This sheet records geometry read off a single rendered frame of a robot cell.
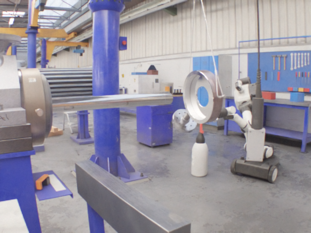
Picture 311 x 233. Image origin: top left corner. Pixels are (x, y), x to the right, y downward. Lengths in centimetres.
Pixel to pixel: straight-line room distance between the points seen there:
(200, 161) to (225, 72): 354
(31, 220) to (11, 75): 57
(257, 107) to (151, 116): 369
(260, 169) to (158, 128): 213
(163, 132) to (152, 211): 411
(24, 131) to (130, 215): 47
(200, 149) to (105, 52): 161
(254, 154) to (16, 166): 87
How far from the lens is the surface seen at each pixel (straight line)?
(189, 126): 206
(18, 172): 101
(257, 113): 100
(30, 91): 115
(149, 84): 826
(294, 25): 589
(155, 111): 462
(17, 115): 96
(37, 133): 119
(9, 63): 117
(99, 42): 310
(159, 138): 474
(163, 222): 66
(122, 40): 329
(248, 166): 337
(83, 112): 528
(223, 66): 645
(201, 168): 335
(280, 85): 586
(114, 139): 315
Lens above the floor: 121
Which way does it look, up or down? 8 degrees down
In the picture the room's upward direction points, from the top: straight up
